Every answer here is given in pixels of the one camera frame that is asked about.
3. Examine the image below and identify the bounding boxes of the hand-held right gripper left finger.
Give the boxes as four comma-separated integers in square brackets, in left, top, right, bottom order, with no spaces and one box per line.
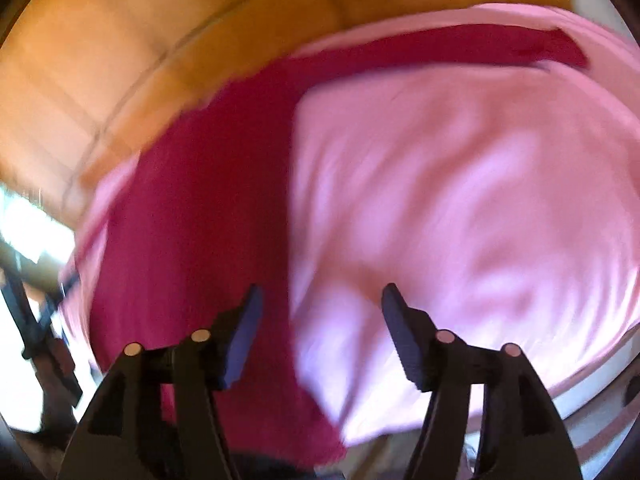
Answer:
[57,284,264,480]

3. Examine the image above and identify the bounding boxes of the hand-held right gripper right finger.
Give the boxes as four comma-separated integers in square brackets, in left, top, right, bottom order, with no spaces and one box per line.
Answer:
[381,284,583,480]

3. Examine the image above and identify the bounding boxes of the dark red knit garment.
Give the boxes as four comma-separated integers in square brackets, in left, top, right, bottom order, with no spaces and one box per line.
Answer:
[87,24,588,466]

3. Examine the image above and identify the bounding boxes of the pink bed sheet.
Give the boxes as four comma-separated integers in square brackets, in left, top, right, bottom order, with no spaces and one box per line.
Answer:
[60,2,640,446]

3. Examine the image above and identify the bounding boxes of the wooden headboard panels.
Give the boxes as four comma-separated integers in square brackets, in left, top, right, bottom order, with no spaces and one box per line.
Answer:
[0,0,576,221]

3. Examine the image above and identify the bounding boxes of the pale bed frame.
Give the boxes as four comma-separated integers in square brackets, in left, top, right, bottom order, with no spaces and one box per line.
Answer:
[547,340,636,423]

